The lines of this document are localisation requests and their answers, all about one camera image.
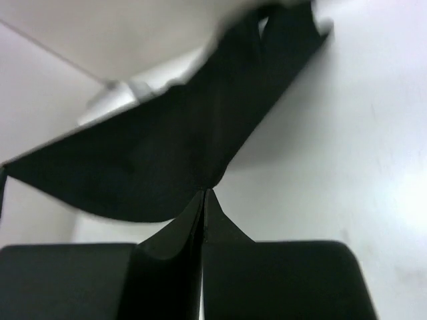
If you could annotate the black tank top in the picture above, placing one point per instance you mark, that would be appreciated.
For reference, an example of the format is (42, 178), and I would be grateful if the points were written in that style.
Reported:
(145, 164)

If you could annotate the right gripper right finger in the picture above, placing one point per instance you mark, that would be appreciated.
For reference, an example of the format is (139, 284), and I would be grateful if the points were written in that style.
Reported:
(246, 279)

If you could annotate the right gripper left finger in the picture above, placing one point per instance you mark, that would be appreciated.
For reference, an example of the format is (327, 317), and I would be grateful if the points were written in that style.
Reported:
(156, 279)

